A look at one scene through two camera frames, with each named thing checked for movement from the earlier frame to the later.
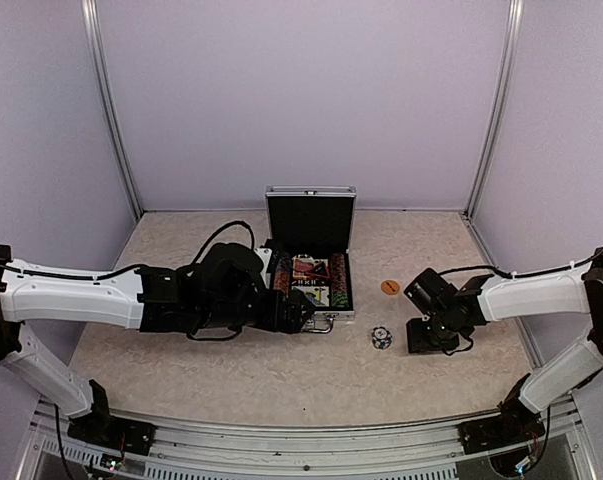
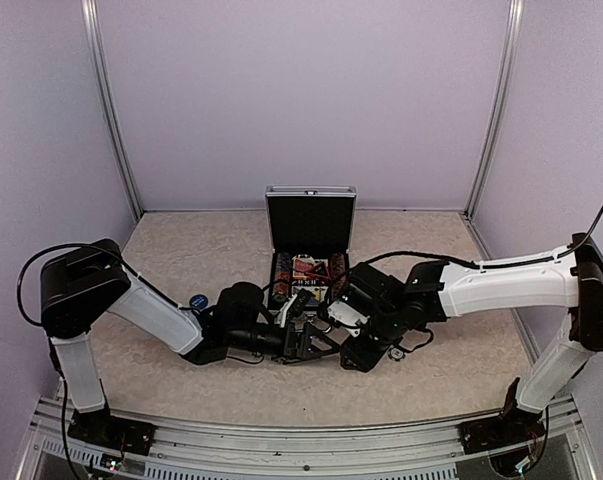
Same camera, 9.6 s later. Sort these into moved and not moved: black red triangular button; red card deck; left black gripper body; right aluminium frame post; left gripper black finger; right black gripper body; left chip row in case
Moved: left gripper black finger; left black gripper body; right black gripper body
Not moved: right aluminium frame post; black red triangular button; red card deck; left chip row in case
